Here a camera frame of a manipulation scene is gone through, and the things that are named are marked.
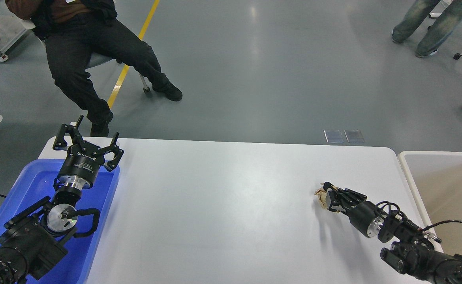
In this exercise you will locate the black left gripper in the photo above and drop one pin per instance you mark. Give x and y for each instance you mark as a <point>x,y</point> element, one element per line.
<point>81,165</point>

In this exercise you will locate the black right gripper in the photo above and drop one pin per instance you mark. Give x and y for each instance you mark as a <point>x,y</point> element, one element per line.
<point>365,216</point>

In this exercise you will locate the brown paper ball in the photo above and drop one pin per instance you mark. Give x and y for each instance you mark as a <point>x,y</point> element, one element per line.
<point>322,194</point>

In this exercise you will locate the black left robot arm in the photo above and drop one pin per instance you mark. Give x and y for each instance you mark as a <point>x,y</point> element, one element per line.
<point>34,239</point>

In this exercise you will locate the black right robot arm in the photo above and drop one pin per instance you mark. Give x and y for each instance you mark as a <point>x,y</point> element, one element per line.
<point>413,253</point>

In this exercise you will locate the blue plastic bin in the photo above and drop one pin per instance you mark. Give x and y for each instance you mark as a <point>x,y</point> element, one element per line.
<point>36,182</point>

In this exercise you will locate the left floor plate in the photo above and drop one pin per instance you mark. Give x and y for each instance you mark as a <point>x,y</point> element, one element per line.
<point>333,136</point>

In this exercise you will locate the floor plate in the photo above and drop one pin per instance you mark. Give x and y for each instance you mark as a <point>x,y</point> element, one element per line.
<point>354,136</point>
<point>333,136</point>

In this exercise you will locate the right floor plate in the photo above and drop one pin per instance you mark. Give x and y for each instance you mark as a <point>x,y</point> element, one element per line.
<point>354,136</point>

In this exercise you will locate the grey stool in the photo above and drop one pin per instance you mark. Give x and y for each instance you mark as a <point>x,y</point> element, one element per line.
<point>97,59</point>

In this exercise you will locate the beige plastic bin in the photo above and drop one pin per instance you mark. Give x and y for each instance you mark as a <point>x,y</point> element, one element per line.
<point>435,180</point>

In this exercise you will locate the seated person in black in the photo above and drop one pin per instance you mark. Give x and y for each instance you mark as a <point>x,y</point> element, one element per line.
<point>72,31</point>

